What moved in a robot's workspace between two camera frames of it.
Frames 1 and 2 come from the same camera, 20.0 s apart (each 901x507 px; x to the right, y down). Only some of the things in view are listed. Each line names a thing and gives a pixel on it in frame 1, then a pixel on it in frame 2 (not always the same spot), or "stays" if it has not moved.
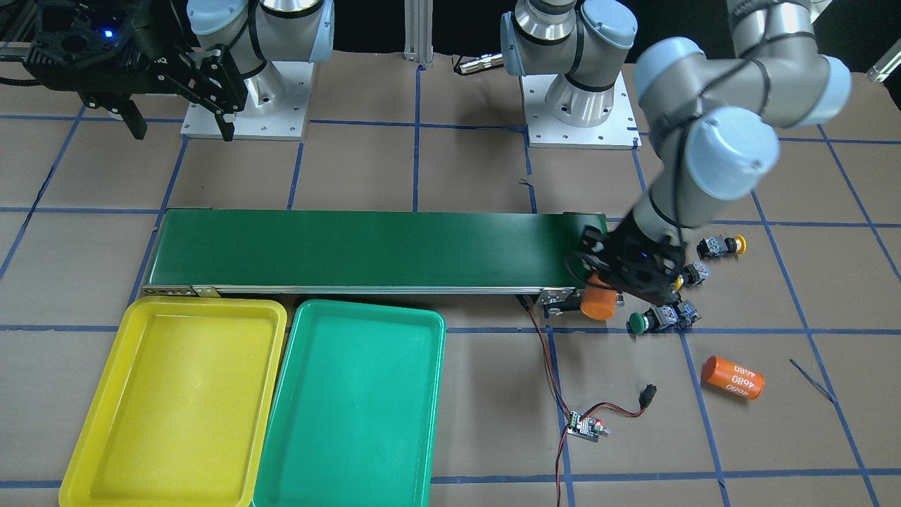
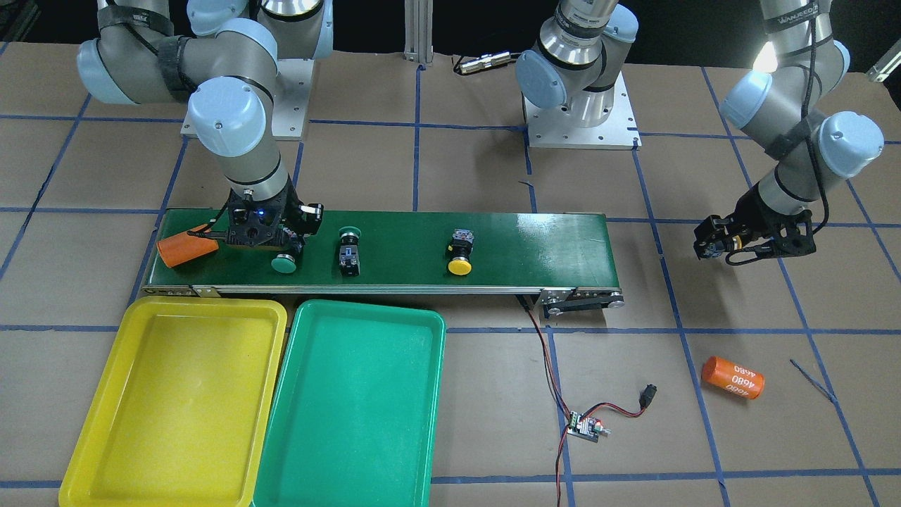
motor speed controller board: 585,427 stays
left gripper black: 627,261 to 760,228
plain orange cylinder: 598,303 to 183,247
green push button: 688,314 to 349,255
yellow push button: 718,246 stays
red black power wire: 555,389 stays
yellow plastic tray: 185,410 stays
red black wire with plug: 647,393 stays
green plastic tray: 353,416 stays
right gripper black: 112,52 to 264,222
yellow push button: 695,273 to 461,248
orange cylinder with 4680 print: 733,377 stays
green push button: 637,323 to 286,263
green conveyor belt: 234,253 stays
